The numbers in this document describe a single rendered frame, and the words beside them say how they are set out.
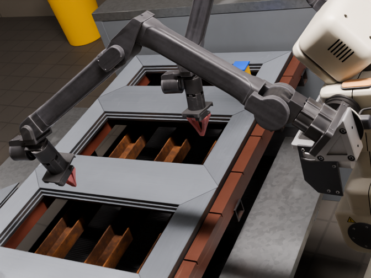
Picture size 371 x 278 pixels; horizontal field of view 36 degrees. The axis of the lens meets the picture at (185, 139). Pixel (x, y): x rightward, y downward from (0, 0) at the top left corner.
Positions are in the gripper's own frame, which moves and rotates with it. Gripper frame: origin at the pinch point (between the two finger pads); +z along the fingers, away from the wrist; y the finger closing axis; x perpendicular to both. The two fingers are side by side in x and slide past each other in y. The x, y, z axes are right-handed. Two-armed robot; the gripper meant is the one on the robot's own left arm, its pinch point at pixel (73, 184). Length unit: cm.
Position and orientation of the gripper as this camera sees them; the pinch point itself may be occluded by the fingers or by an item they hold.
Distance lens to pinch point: 175.6
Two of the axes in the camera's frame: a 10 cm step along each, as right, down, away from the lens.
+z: 3.5, 6.1, 7.1
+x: 8.7, 0.7, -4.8
